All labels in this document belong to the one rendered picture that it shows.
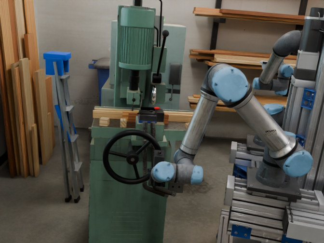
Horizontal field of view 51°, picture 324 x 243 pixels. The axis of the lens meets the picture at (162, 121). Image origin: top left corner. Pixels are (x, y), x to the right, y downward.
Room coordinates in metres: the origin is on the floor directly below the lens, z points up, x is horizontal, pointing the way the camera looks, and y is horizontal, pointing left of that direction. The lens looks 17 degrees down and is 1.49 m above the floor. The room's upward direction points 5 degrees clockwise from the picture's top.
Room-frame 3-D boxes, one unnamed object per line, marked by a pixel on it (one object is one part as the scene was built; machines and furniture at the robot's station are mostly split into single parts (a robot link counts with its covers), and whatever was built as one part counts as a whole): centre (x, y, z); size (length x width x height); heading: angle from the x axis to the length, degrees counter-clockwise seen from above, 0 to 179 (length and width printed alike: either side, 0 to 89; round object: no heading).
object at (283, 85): (2.15, -0.73, 1.12); 0.11 x 0.08 x 0.11; 92
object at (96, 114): (1.88, 0.07, 0.92); 0.66 x 0.02 x 0.04; 98
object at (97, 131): (1.77, 0.07, 0.87); 0.61 x 0.30 x 0.06; 98
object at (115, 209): (1.98, 0.19, 0.36); 0.58 x 0.45 x 0.71; 8
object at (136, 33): (1.86, 0.17, 1.35); 0.18 x 0.18 x 0.31
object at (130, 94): (1.88, 0.17, 1.03); 0.14 x 0.07 x 0.09; 8
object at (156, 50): (2.10, 0.05, 1.23); 0.09 x 0.08 x 0.15; 8
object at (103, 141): (1.80, 0.17, 0.82); 0.40 x 0.21 x 0.04; 98
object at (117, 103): (2.15, 0.21, 1.16); 0.22 x 0.22 x 0.72; 8
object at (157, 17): (2.20, 0.08, 1.40); 0.10 x 0.06 x 0.16; 8
